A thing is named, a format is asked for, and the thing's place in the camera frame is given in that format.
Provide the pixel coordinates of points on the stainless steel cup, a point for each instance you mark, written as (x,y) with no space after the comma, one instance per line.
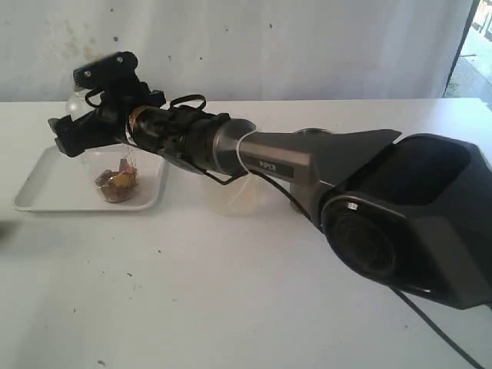
(293,188)

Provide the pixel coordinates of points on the frosted translucent plastic cup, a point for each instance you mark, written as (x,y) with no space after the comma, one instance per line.
(239,198)

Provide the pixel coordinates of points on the clear plastic dome lid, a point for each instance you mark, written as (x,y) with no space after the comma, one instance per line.
(76,106)

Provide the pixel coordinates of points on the clear measuring cup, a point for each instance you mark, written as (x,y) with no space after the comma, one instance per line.
(96,160)

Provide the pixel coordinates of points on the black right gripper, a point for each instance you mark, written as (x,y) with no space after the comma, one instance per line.
(107,123)

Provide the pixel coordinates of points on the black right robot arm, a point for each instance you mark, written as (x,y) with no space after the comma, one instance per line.
(411,213)

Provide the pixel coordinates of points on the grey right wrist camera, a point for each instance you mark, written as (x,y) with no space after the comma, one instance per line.
(103,72)

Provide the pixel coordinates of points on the white rectangular plastic tray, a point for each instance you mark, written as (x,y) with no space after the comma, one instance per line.
(58,183)

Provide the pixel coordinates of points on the wooden pieces and coin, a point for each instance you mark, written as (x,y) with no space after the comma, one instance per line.
(118,186)

